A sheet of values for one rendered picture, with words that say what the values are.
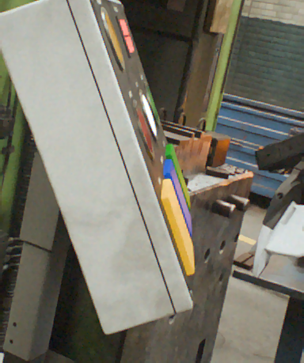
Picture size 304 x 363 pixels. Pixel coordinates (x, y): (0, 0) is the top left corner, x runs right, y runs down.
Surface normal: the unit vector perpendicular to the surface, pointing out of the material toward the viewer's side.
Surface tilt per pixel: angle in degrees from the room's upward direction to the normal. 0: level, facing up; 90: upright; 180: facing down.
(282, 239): 57
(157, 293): 90
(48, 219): 90
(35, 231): 90
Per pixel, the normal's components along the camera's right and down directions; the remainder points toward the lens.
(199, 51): 0.87, 0.26
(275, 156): -0.76, -0.05
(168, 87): -0.45, 0.08
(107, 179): -0.04, 0.19
